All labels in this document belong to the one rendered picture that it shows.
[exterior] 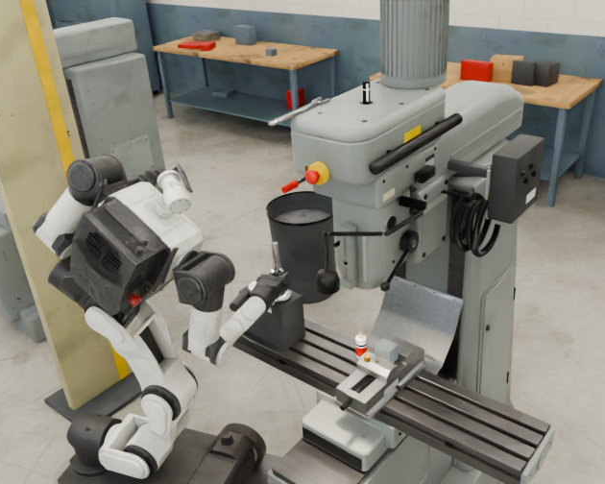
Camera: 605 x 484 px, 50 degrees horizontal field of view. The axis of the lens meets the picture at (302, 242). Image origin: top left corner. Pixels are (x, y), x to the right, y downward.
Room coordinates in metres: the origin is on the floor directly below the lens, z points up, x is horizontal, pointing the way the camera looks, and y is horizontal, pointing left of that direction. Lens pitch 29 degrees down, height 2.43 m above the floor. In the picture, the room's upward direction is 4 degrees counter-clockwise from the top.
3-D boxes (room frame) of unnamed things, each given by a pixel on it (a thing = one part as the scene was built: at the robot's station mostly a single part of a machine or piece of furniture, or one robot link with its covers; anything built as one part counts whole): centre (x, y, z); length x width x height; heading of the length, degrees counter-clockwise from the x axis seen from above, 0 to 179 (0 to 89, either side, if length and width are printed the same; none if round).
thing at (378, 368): (1.67, -0.22, 1.01); 0.12 x 0.06 x 0.04; 46
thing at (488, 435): (1.75, -0.20, 0.88); 1.24 x 0.23 x 0.08; 49
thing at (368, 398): (1.69, -0.23, 0.97); 0.35 x 0.15 x 0.11; 136
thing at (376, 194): (1.78, -0.24, 1.68); 0.34 x 0.24 x 0.10; 139
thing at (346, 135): (1.76, -0.22, 1.81); 0.47 x 0.26 x 0.16; 139
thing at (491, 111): (2.13, -0.54, 1.66); 0.80 x 0.23 x 0.20; 139
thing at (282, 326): (2.02, 0.14, 1.02); 0.22 x 0.12 x 0.20; 47
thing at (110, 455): (1.72, 0.66, 0.68); 0.21 x 0.20 x 0.13; 67
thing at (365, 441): (1.75, -0.21, 0.78); 0.50 x 0.35 x 0.12; 139
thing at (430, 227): (1.90, -0.34, 1.47); 0.24 x 0.19 x 0.26; 49
